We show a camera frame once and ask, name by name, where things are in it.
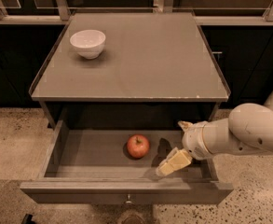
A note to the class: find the red apple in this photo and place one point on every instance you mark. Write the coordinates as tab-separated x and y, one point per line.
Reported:
138	146

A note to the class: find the grey cabinet with counter top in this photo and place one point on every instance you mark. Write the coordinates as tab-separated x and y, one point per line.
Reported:
148	57

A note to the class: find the grey open top drawer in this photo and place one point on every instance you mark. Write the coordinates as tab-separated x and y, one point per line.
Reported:
94	166

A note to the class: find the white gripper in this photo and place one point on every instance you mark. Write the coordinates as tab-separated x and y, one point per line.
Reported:
193	140

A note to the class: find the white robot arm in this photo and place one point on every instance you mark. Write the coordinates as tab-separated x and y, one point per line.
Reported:
248	130

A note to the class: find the black object at floor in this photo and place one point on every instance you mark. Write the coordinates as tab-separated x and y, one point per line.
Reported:
28	219

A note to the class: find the small metal drawer knob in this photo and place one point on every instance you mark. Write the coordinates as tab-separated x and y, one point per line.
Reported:
128	201

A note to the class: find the white ceramic bowl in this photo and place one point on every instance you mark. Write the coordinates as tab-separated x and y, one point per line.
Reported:
88	43

